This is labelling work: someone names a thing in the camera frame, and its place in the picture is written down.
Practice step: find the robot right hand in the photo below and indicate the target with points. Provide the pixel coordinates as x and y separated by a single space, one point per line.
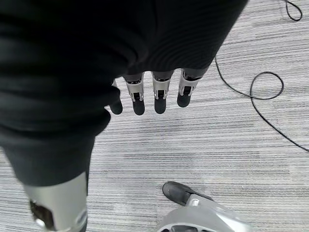
72 60

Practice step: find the robot silver leg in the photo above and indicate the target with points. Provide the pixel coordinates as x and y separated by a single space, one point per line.
205 217

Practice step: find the robot dark foot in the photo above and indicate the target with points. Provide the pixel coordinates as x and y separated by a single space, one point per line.
177 193

